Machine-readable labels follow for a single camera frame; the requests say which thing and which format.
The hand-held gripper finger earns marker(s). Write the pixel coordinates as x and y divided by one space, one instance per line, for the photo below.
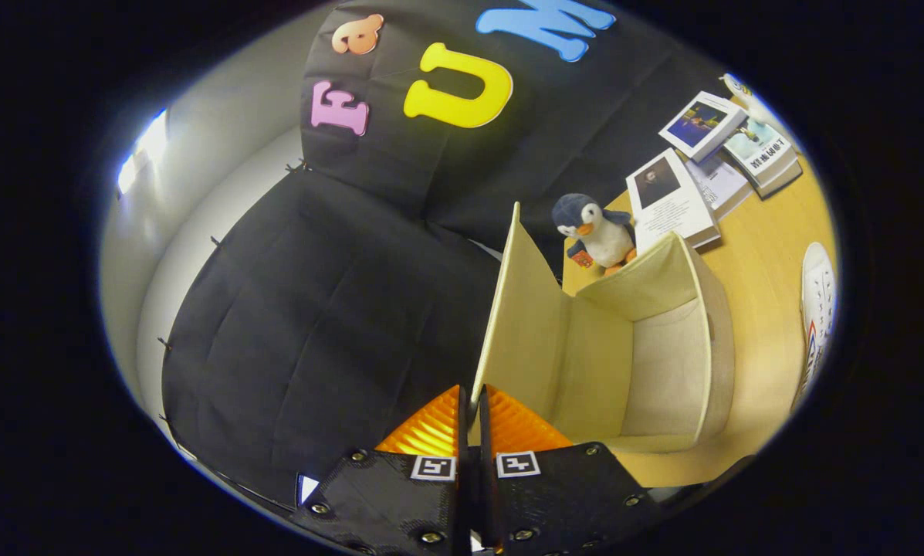
485 494
466 494

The beige fabric storage box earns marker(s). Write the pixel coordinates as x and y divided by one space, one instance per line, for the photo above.
585 363

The white striped canvas shoe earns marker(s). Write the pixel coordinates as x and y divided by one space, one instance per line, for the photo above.
818 309

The grey penguin plush toy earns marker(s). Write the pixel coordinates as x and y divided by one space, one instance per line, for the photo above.
600 235

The white book portrait cover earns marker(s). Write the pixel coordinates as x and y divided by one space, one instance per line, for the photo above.
670 205

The white book grey text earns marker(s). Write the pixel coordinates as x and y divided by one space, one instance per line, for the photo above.
720 185

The white book dark blue picture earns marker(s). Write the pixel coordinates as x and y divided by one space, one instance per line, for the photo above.
701 123

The thick grey book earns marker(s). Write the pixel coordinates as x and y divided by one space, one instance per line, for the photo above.
786 181

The teal cover book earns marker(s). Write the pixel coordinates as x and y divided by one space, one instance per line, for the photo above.
763 150

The white duck plush toy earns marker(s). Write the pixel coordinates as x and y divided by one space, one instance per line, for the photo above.
747 96

